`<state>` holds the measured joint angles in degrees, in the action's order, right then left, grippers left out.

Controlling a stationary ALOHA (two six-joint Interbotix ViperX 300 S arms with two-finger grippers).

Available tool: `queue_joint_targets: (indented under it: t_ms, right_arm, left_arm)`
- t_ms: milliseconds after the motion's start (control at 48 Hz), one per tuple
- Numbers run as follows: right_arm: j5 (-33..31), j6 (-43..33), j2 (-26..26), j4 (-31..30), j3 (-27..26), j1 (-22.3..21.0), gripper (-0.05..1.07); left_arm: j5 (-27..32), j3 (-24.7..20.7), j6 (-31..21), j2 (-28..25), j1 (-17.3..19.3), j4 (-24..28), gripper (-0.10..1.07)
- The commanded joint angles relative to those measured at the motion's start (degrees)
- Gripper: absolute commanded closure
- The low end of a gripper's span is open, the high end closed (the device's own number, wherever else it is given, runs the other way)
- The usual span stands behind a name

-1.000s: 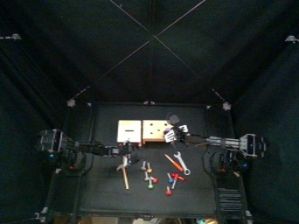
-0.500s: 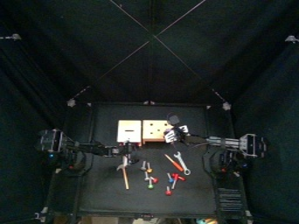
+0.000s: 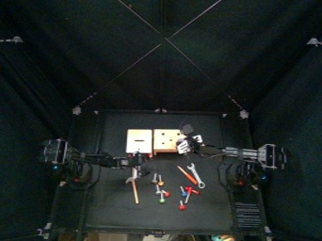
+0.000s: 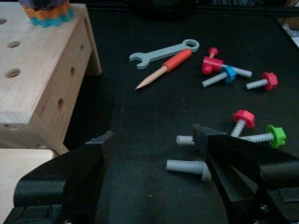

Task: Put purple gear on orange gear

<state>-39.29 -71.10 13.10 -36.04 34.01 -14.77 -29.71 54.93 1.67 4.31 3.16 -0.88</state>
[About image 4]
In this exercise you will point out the grey-blue toy wrench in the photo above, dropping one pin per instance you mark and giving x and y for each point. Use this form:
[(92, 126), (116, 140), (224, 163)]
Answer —
[(161, 53)]

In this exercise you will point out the pale grey background object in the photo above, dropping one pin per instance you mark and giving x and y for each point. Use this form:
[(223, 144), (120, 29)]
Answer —
[(291, 35)]

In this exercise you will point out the grey smooth toy peg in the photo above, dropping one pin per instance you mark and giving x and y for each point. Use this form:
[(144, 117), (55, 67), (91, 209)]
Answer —
[(184, 166)]

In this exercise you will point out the light wooden toy workbench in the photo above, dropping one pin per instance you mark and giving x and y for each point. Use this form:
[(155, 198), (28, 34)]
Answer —
[(39, 81)]

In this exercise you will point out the red toy clamp piece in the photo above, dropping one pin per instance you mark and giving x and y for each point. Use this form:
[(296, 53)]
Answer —
[(212, 64)]

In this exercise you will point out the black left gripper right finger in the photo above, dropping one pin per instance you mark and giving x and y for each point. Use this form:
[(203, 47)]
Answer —
[(248, 169)]

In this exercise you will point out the red-headed toy screw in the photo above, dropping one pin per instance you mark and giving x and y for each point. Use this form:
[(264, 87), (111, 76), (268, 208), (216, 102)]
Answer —
[(244, 116), (270, 81)]

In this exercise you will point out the green-headed toy screw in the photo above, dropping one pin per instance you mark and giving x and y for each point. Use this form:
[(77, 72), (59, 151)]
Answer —
[(276, 136)]

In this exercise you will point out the orange toy gear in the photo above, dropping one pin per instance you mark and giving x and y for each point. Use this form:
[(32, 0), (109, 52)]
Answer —
[(43, 13)]

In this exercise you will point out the grey threaded toy screw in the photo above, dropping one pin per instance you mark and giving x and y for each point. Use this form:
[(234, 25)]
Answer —
[(184, 140)]

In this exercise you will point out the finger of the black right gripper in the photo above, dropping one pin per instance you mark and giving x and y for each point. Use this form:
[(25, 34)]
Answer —
[(47, 3)]

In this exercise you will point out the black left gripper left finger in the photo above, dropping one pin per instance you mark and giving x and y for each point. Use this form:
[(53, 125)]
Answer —
[(65, 178)]

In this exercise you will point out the light wooden board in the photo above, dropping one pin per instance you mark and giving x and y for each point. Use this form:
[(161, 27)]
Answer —
[(15, 175)]

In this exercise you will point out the teal toy gear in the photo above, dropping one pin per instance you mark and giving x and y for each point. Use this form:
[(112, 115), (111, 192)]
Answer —
[(52, 22)]

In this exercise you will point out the blue-headed toy screw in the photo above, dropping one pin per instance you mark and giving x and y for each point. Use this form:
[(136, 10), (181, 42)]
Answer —
[(228, 74)]

